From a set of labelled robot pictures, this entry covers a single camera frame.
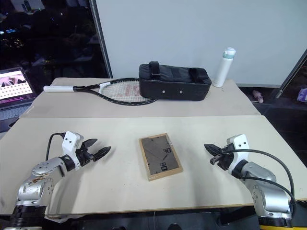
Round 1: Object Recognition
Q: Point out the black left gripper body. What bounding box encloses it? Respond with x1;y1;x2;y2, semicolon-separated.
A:
75;146;94;167

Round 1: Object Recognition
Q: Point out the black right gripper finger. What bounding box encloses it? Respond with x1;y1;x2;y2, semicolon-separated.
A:
210;155;223;166
204;143;224;157

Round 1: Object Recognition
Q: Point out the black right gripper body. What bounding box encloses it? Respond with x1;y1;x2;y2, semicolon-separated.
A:
217;148;235;171

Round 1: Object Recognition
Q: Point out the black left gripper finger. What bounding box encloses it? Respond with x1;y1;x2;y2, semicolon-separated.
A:
91;146;112;161
81;138;98;154

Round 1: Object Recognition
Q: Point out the open laptop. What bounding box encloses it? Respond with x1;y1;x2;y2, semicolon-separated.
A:
0;66;37;134

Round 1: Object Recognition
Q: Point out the black and white tennis racket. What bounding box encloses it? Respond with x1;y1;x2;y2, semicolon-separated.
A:
43;77;159;106

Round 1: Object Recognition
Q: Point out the pink object on floor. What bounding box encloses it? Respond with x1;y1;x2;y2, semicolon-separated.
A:
251;90;265;104

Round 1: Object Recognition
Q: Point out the black padded bag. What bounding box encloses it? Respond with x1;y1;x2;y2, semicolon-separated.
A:
139;61;213;102

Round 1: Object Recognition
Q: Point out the white water bottle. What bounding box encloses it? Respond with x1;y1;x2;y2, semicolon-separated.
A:
213;47;237;88

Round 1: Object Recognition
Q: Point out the purple object on floor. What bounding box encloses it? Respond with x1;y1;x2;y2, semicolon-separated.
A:
296;87;307;103

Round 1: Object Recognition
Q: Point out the grey slanted metal bar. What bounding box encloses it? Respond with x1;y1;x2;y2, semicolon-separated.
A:
275;47;307;99

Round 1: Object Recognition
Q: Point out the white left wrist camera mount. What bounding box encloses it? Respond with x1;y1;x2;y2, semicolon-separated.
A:
61;131;85;168

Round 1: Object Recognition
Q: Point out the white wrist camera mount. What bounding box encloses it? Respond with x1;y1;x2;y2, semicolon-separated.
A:
61;131;85;168
226;134;250;170

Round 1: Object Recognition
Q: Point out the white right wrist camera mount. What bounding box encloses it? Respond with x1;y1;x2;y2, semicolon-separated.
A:
226;134;250;170

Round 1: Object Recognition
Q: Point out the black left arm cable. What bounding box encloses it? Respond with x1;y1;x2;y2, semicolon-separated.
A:
45;133;66;161

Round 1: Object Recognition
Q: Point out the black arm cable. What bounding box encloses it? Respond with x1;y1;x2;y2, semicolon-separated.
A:
45;133;66;161
222;148;298;204

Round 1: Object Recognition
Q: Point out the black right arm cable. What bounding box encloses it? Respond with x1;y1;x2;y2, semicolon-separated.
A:
222;148;298;204

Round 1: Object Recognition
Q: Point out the wooden picture frame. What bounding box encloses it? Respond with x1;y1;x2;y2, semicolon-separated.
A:
138;133;184;182

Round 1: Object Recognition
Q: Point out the grey metal window post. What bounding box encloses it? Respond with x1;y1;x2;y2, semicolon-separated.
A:
89;0;114;79

